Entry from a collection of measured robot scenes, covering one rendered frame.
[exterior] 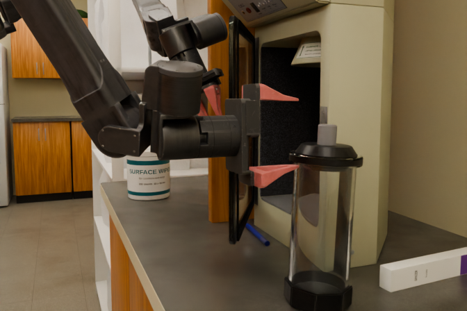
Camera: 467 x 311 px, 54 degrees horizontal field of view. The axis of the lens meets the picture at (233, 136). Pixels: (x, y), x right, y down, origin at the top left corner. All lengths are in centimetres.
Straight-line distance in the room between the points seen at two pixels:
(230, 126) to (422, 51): 76
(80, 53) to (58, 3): 6
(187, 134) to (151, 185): 82
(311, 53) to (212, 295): 48
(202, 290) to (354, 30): 51
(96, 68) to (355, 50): 45
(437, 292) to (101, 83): 61
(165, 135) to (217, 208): 59
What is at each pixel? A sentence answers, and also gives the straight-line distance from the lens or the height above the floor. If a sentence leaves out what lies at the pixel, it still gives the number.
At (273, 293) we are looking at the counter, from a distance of 78.
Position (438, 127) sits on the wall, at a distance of 123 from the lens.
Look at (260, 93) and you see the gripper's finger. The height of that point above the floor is 126.
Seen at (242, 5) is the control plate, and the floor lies 144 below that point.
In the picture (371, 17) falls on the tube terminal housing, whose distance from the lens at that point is 87.
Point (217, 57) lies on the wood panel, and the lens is 112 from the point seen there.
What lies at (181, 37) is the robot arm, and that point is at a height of 136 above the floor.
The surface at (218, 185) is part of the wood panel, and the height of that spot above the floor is 103.
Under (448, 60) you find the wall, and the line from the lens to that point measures 122.
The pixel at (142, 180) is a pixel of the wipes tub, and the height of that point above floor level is 100.
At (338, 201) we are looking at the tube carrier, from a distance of 67.
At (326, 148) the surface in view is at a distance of 67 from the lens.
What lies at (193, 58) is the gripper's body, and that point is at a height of 132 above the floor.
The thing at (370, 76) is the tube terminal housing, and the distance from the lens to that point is 86.
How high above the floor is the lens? 126
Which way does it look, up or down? 5 degrees down
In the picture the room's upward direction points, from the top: straight up
